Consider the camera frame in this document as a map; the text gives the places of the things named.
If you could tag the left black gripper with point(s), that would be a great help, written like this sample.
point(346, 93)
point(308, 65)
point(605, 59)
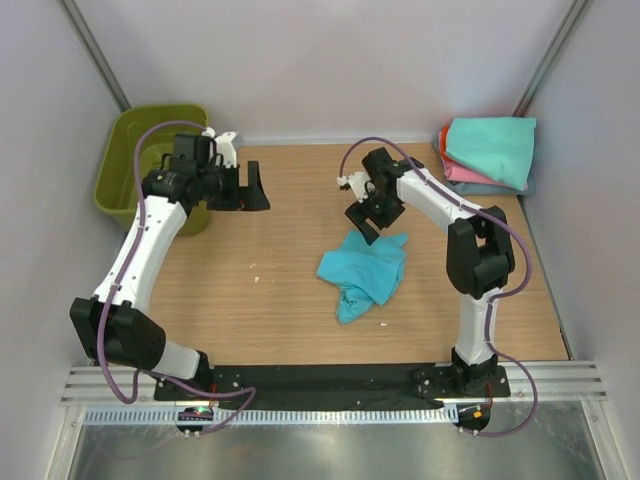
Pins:
point(242, 186)

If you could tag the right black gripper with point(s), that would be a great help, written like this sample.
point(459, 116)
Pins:
point(378, 215)

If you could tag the blue t shirt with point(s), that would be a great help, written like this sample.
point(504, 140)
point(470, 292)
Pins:
point(365, 275)

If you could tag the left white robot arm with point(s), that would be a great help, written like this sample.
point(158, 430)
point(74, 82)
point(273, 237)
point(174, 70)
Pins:
point(113, 325)

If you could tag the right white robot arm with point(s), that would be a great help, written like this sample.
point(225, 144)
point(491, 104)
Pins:
point(479, 254)

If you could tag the folded pink t shirt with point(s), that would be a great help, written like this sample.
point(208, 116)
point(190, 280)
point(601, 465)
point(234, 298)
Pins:
point(455, 172)

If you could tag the folded orange t shirt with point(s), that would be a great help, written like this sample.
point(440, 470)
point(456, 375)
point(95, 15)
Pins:
point(442, 144)

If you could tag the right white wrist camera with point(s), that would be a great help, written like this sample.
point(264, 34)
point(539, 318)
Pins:
point(359, 183)

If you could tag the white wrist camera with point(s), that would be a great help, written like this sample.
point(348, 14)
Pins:
point(359, 183)
point(223, 147)

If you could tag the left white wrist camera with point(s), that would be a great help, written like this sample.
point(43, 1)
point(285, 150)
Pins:
point(223, 147)

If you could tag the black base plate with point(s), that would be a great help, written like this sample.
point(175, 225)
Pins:
point(368, 387)

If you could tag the slotted cable duct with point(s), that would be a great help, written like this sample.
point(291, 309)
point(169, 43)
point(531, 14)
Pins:
point(199, 416)

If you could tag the aluminium frame rail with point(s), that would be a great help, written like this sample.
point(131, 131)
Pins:
point(550, 381)

